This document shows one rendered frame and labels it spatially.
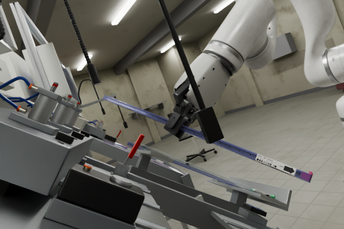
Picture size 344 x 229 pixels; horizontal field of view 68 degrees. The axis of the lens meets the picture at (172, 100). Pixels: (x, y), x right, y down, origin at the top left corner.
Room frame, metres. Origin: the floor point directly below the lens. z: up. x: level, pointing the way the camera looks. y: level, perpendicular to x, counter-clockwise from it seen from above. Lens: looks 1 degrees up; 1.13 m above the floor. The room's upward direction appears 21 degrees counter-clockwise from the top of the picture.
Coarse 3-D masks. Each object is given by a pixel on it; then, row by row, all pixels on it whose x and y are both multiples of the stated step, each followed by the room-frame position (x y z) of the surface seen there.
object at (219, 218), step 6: (216, 216) 0.61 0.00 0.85; (222, 216) 0.62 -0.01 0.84; (222, 222) 0.58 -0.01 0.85; (228, 222) 0.56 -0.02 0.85; (234, 222) 0.61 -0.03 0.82; (240, 222) 0.64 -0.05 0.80; (228, 228) 0.54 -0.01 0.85; (234, 228) 0.53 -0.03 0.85; (240, 228) 0.56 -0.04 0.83; (246, 228) 0.59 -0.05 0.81; (252, 228) 0.63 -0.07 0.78; (258, 228) 0.67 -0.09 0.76
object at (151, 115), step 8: (104, 96) 0.67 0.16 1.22; (120, 104) 0.63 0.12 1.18; (128, 104) 0.61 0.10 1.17; (136, 112) 0.60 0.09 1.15; (144, 112) 0.58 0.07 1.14; (160, 120) 0.54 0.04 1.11; (184, 128) 0.50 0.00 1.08; (200, 136) 0.48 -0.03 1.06; (216, 144) 0.46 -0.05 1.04; (224, 144) 0.45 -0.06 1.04; (232, 144) 0.44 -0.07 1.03; (240, 152) 0.43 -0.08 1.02; (248, 152) 0.42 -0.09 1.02; (296, 176) 0.37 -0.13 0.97; (304, 176) 0.37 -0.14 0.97
